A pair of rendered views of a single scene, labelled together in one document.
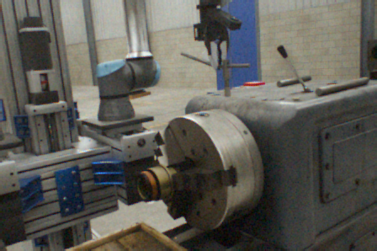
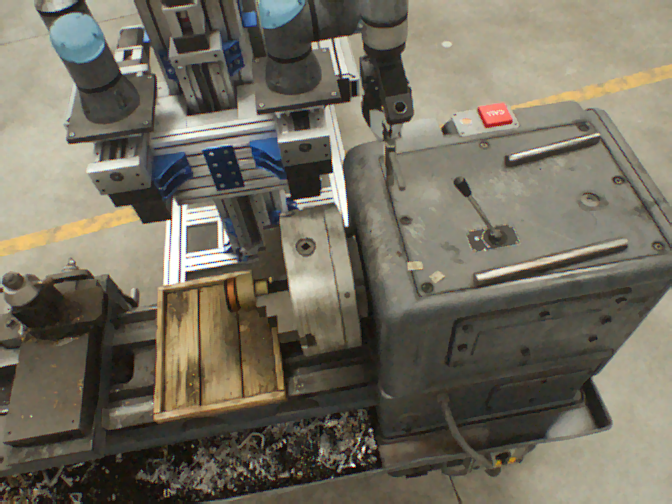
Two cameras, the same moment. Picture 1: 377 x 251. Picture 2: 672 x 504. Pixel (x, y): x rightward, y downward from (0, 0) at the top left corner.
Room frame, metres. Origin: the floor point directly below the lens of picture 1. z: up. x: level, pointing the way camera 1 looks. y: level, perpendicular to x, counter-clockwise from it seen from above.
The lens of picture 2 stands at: (0.47, -0.42, 2.09)
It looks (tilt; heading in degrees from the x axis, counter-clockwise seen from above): 55 degrees down; 32
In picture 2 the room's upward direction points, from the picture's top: 7 degrees counter-clockwise
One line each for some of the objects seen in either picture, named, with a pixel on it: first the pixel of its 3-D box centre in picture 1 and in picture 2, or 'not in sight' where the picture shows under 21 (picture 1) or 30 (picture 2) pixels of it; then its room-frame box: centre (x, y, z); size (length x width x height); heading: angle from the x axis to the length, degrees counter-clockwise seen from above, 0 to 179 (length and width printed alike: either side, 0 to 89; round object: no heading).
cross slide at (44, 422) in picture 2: not in sight; (57, 350); (0.63, 0.49, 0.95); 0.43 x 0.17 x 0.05; 35
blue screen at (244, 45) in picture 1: (231, 60); not in sight; (7.77, -1.01, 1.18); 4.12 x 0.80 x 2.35; 4
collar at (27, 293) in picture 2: not in sight; (19, 287); (0.69, 0.53, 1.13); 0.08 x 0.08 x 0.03
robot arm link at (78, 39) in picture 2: not in sight; (83, 49); (1.22, 0.70, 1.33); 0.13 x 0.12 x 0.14; 56
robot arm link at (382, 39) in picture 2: not in sight; (382, 28); (1.21, -0.10, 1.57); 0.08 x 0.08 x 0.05
